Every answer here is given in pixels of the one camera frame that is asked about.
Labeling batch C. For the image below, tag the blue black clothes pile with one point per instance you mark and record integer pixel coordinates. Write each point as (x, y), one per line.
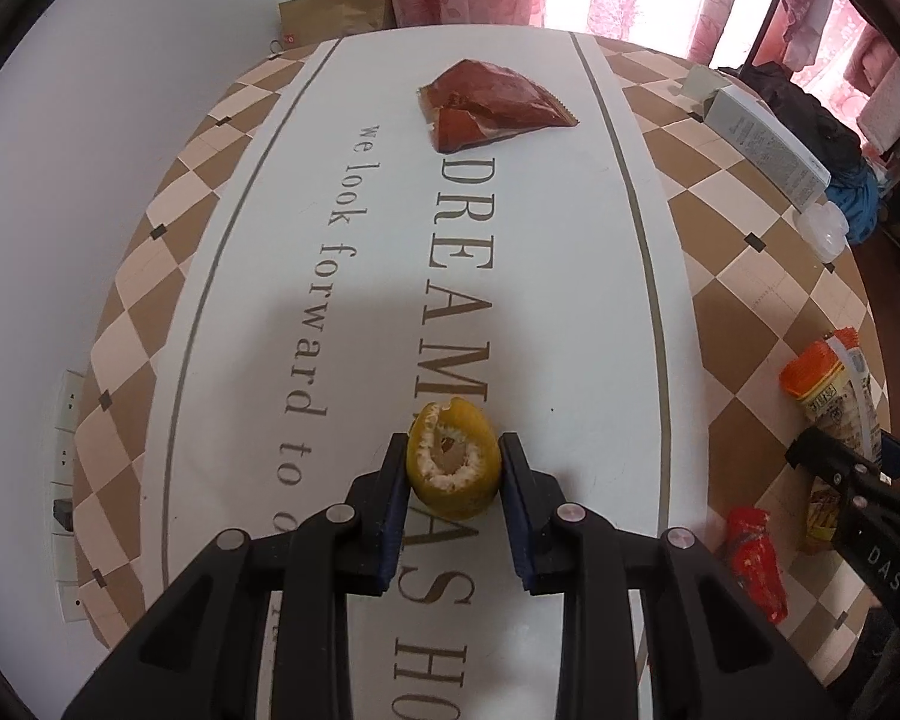
(854, 186)

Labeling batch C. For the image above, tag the dark red foil bag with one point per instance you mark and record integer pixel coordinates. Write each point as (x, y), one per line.
(474, 103)

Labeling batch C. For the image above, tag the yellow orange snack bag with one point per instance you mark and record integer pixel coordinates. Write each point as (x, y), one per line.
(831, 382)

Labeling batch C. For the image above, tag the red orange snack wrapper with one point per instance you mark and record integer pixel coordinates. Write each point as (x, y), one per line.
(751, 557)

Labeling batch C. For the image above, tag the yellow citrus peel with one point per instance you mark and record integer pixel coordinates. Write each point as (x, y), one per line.
(453, 460)

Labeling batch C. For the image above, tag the checkered table cloth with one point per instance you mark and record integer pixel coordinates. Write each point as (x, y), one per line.
(622, 294)

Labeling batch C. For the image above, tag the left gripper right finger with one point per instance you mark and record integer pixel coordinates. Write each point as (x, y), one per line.
(530, 500)

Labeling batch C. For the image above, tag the clear plastic wrapper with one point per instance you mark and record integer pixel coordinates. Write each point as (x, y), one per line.
(825, 229)

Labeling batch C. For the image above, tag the white wall power strip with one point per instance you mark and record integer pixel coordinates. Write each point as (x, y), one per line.
(61, 491)

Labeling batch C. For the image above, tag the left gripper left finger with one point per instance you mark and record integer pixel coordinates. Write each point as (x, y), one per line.
(373, 545)

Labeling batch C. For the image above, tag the brown paper bag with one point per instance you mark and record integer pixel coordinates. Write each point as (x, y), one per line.
(305, 22)

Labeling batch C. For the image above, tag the tall white carton box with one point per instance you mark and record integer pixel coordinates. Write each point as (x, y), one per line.
(752, 128)

